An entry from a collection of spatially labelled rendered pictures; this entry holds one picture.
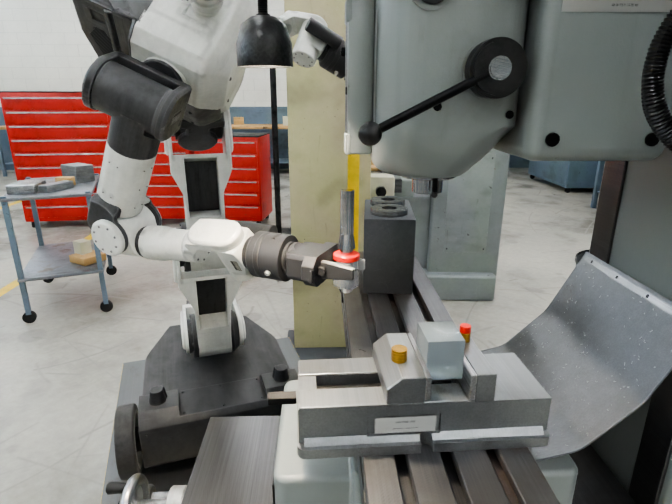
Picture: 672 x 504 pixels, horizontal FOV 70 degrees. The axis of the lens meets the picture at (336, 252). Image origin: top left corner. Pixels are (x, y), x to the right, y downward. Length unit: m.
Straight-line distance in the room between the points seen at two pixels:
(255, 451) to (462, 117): 0.72
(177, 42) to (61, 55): 9.92
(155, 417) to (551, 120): 1.19
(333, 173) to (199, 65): 1.60
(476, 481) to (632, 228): 0.52
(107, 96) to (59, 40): 9.97
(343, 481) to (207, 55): 0.77
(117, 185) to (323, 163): 1.60
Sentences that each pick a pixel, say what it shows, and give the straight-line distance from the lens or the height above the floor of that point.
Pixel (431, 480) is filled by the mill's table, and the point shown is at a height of 0.97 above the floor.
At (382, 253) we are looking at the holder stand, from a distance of 1.13.
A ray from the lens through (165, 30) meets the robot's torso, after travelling 1.00.
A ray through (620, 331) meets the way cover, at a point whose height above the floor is 1.05.
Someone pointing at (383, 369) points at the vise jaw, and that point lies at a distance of 0.69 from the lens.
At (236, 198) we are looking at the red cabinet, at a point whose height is 0.34.
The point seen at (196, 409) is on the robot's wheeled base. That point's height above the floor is 0.59.
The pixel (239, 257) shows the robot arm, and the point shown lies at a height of 1.14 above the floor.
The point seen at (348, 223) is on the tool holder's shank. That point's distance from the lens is 0.81.
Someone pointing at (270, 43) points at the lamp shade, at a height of 1.48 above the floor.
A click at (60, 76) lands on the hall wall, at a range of 10.90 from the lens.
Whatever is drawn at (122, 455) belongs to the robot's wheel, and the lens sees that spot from 1.47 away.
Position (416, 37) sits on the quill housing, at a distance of 0.66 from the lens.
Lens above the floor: 1.42
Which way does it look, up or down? 18 degrees down
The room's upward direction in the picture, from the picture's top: straight up
